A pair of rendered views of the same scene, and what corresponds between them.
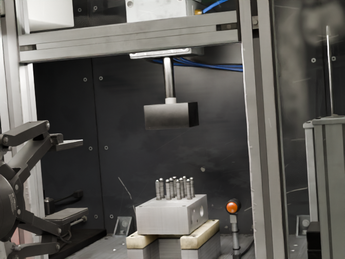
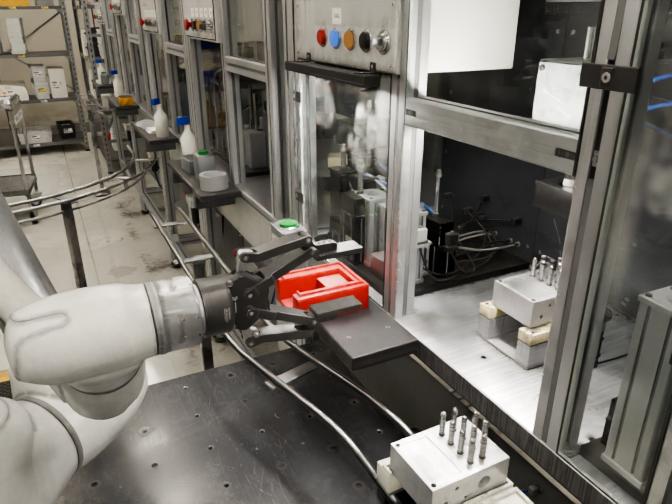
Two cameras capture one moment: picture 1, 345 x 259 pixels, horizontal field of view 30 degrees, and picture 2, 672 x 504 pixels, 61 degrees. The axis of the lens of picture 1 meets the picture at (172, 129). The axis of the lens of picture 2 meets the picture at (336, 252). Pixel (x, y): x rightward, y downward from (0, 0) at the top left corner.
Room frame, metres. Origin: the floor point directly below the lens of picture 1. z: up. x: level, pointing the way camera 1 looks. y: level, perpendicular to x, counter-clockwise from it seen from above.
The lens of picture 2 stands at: (0.27, -0.37, 1.47)
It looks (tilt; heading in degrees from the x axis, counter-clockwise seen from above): 23 degrees down; 45
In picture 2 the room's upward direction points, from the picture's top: straight up
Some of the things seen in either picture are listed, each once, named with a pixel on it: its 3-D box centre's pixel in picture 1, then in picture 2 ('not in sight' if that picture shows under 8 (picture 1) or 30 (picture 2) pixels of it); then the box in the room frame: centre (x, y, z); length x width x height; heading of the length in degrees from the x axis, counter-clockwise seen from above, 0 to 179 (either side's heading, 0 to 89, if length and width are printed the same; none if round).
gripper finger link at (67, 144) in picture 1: (59, 145); (335, 250); (0.79, 0.14, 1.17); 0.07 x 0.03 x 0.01; 161
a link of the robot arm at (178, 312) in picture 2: not in sight; (175, 313); (0.58, 0.21, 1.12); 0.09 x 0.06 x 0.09; 71
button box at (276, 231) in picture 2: not in sight; (292, 248); (1.06, 0.54, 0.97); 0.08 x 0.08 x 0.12; 71
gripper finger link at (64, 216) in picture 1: (65, 216); (335, 306); (0.79, 0.14, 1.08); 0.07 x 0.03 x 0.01; 161
